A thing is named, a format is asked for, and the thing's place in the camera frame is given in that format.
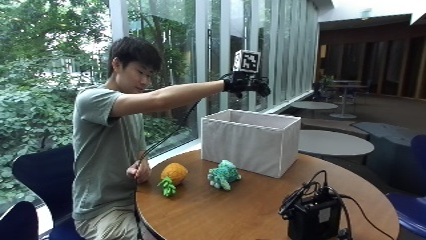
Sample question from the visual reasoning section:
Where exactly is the black glove cable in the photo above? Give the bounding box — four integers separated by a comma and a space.
133, 99, 202, 240

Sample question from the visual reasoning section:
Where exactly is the orange pineapple soft toy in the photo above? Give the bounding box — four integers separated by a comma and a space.
155, 162, 190, 198

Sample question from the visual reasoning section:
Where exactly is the white cube with black markers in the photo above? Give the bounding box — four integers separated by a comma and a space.
231, 49, 262, 74

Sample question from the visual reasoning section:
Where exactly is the the person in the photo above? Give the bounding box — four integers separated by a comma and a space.
70, 35, 225, 240

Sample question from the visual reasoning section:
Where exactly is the small round grey table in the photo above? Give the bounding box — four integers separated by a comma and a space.
288, 100, 339, 118

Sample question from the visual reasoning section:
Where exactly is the potted green plant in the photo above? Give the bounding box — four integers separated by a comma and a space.
315, 74, 336, 102

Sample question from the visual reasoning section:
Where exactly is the green dinosaur soft toy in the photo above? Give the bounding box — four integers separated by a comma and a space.
206, 159, 243, 192

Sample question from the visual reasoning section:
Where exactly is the white fabric storage box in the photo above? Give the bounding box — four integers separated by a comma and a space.
199, 108, 303, 179

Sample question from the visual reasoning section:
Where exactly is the tall round bar table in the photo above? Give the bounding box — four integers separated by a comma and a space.
328, 79, 370, 120

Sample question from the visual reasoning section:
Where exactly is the dark blue chair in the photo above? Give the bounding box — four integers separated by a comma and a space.
384, 133, 426, 240
0, 200, 41, 240
10, 144, 86, 240

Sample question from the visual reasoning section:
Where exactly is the large round grey table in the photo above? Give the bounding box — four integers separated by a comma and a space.
296, 129, 375, 166

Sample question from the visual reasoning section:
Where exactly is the grey upholstered bench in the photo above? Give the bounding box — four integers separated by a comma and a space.
351, 121, 426, 196

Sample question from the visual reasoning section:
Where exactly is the black electronics box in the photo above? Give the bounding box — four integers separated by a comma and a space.
276, 169, 352, 240

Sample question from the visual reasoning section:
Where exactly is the black cable of electronics box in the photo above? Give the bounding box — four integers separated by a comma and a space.
339, 193, 396, 240

